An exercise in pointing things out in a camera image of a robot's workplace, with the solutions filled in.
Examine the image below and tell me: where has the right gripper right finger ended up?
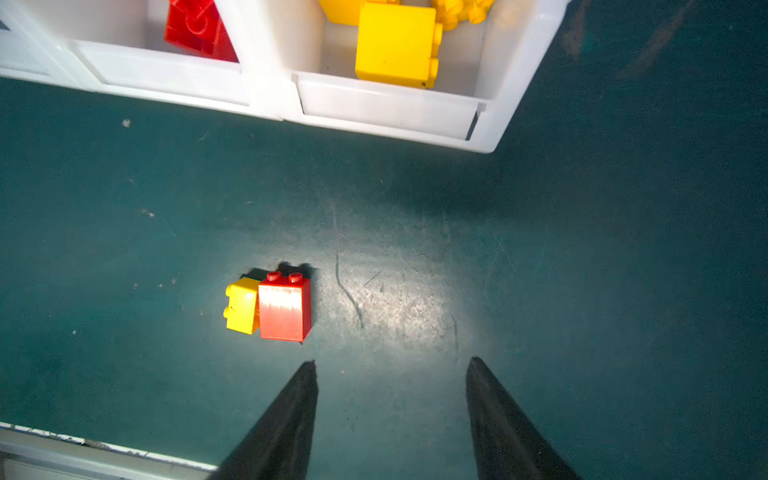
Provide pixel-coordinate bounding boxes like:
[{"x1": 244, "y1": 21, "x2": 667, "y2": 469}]
[{"x1": 466, "y1": 357, "x2": 580, "y2": 479}]

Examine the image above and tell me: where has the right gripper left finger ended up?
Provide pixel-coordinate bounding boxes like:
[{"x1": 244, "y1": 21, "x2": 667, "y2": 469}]
[{"x1": 208, "y1": 361, "x2": 318, "y2": 479}]

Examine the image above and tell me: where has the red lego brick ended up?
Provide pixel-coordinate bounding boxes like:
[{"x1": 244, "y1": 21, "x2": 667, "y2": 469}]
[{"x1": 258, "y1": 271, "x2": 312, "y2": 343}]

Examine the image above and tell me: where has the small yellow lego brick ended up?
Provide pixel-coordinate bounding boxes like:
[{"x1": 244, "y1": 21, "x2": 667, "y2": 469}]
[{"x1": 223, "y1": 277, "x2": 260, "y2": 335}]

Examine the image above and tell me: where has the yellow lego brick bottom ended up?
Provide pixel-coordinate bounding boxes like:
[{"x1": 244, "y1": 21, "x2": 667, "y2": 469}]
[{"x1": 355, "y1": 2, "x2": 443, "y2": 89}]

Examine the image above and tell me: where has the red lego brick low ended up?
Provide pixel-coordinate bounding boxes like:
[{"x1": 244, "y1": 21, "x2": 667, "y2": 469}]
[{"x1": 164, "y1": 0, "x2": 238, "y2": 63}]

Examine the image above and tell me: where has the right white plastic bin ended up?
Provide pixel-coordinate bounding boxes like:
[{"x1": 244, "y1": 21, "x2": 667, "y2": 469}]
[{"x1": 217, "y1": 1, "x2": 567, "y2": 153}]

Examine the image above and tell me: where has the white plastic bin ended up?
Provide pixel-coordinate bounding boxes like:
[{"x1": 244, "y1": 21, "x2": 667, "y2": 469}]
[
  {"x1": 217, "y1": 1, "x2": 567, "y2": 153},
  {"x1": 1, "y1": 1, "x2": 278, "y2": 120}
]

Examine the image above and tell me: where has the middle white plastic bin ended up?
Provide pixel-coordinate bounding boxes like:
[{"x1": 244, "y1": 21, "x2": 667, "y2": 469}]
[{"x1": 1, "y1": 1, "x2": 278, "y2": 120}]

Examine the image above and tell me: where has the aluminium mounting rail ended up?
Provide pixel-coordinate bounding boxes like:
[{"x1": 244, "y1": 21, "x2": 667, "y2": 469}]
[{"x1": 1, "y1": 422, "x2": 217, "y2": 480}]

